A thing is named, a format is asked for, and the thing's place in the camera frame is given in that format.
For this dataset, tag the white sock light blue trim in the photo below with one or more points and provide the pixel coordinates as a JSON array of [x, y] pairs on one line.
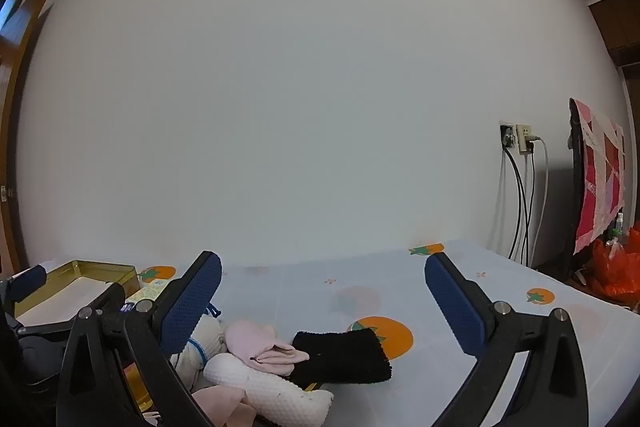
[[187, 369]]

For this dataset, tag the fruit print bed sheet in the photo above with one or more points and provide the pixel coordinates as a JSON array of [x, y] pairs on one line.
[[310, 287]]

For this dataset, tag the wooden door frame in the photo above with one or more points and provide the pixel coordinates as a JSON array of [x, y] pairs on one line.
[[12, 117]]

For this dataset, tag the clear plastic bottle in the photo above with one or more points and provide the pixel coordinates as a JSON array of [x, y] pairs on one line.
[[620, 224]]

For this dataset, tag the beige pink cloth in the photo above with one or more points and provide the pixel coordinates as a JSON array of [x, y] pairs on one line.
[[220, 403]]

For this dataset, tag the patterned tissue pack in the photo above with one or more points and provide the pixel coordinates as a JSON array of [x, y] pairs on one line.
[[150, 293]]

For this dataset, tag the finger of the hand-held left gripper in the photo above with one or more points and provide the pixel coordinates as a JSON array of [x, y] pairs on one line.
[[107, 296], [29, 281]]

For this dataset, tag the white plug adapter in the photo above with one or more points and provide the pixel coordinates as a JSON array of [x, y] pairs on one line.
[[524, 138]]

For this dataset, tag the wall power outlet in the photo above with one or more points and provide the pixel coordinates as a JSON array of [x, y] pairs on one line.
[[507, 134]]

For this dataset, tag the black sock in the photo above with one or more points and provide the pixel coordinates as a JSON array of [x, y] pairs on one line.
[[345, 357]]

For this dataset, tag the gold metal tin box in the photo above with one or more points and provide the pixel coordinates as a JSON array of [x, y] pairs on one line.
[[75, 268]]

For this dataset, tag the white textured sock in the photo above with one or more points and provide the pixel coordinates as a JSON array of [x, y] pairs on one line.
[[270, 389]]

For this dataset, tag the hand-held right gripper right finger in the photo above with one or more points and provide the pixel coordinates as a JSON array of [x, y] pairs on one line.
[[455, 307]]

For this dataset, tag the black upright screen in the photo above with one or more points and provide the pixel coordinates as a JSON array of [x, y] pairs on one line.
[[576, 207]]

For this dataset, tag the pink sock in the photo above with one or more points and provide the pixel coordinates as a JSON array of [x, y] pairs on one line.
[[250, 341]]

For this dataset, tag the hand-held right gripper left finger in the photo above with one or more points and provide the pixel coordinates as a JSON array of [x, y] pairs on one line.
[[192, 307]]

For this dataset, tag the wooden wardrobe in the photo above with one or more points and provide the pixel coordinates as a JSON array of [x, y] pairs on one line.
[[620, 27]]

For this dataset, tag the white sock with blue trim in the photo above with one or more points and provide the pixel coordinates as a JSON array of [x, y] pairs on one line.
[[212, 332]]

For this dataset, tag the orange plastic bag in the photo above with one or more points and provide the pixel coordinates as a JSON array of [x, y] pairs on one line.
[[617, 272]]

